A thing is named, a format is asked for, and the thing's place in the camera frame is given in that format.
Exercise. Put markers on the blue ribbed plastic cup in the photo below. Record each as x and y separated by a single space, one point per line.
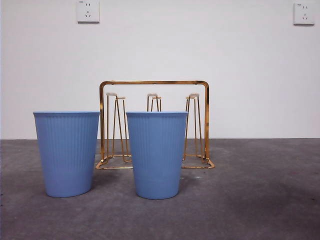
157 155
66 155

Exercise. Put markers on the white wall socket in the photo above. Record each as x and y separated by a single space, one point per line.
87 15
303 15

